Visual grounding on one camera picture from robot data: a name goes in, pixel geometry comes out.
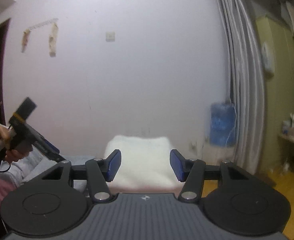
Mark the grey curtain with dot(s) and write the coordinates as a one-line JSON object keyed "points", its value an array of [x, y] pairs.
{"points": [[245, 82]]}

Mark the wall switch plate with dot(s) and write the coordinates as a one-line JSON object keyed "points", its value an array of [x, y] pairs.
{"points": [[110, 36]]}

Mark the white water dispenser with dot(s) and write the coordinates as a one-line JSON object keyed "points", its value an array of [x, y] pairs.
{"points": [[214, 155]]}

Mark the folded white fluffy garment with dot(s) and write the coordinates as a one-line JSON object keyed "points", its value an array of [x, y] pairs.
{"points": [[145, 166]]}

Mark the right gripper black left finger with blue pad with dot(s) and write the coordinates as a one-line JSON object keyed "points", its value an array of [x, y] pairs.
{"points": [[97, 172]]}

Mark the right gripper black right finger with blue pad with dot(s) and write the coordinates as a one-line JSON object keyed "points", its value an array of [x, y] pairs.
{"points": [[194, 172]]}

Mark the grey hoodie sweatshirt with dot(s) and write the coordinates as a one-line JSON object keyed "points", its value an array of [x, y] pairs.
{"points": [[33, 165]]}

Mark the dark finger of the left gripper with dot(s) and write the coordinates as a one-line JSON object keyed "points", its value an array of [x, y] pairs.
{"points": [[47, 149]]}

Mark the blue water bottle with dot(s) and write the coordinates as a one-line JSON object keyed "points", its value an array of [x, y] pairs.
{"points": [[222, 125]]}

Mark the person's left hand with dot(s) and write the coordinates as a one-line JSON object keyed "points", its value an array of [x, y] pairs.
{"points": [[15, 154]]}

